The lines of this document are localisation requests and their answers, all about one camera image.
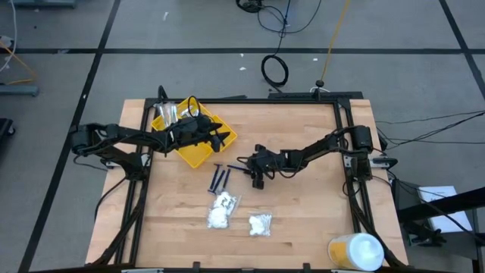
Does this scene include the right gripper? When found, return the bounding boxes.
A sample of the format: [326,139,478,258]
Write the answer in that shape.
[236,143,286,190]

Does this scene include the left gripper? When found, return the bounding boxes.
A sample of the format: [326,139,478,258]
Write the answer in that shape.
[168,115,231,154]

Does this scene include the clear toothbrush pack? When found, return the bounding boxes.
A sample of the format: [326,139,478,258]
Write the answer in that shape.
[158,102,170,132]
[168,102,180,128]

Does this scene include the long cotton ball bag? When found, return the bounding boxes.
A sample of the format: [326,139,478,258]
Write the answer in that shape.
[206,191,243,231]

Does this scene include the small cotton swab bag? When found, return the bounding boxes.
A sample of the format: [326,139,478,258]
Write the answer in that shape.
[247,212,274,238]

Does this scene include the white jar yellow label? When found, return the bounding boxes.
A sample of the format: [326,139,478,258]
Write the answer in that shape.
[327,232,386,272]

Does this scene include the black metal beam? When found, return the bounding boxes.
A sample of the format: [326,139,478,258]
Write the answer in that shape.
[396,187,485,224]

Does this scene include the white booklet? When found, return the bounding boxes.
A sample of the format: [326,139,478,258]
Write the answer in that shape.
[416,185,474,234]

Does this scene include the black floor object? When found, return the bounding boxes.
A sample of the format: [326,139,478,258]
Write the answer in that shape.
[0,118,17,140]

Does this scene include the black aluminium table frame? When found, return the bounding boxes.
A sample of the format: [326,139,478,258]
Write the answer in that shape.
[89,90,410,273]

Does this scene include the black coiled floor cable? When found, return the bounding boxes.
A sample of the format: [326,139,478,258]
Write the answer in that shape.
[260,36,290,94]

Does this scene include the thin black floor cable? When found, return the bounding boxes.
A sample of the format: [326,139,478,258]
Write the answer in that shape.
[256,0,323,39]

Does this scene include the black cable bundle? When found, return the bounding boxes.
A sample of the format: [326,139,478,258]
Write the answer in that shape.
[236,0,264,14]

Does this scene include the yellow hanging cable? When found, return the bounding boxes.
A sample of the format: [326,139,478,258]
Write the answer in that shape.
[320,0,352,83]

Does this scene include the black clamp bracket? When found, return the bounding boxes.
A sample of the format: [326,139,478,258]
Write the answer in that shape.
[402,221,449,248]

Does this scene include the grey floor rail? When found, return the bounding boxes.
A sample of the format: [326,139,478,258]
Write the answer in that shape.
[0,85,41,98]
[9,0,77,9]

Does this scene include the orange floor cable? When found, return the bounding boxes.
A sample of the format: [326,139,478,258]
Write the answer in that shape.
[0,40,38,86]

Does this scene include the white floor cable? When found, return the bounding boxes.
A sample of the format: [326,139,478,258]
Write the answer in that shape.
[0,0,18,73]

